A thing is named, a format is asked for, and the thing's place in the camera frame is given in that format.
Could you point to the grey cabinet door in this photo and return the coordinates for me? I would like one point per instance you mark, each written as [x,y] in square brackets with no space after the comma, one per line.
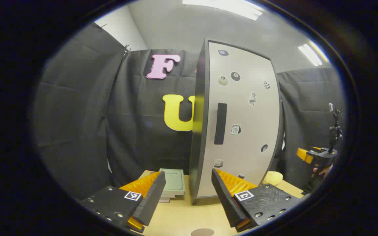
[251,141]

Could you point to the green book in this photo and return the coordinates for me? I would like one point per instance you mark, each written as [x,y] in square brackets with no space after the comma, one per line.
[173,180]

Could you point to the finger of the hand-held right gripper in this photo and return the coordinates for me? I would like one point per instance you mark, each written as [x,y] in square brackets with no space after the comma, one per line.
[304,155]

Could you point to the grey book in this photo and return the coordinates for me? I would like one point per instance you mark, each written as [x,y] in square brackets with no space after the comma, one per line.
[163,200]

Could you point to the yellow bumpy ball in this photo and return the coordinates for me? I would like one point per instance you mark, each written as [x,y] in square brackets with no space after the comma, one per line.
[272,178]

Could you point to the black backdrop cloth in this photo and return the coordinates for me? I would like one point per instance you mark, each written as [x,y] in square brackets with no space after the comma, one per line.
[77,124]

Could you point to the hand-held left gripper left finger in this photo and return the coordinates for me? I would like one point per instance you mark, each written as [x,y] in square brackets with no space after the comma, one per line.
[149,203]

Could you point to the brown book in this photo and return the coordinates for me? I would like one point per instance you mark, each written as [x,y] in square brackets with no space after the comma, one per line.
[168,196]

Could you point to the brown round coaster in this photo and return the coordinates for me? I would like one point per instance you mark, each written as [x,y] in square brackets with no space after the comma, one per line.
[202,232]

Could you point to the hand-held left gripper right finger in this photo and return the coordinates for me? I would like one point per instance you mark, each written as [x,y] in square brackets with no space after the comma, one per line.
[225,200]

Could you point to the black cabinet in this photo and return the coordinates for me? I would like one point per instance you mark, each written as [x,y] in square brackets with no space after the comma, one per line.
[198,131]

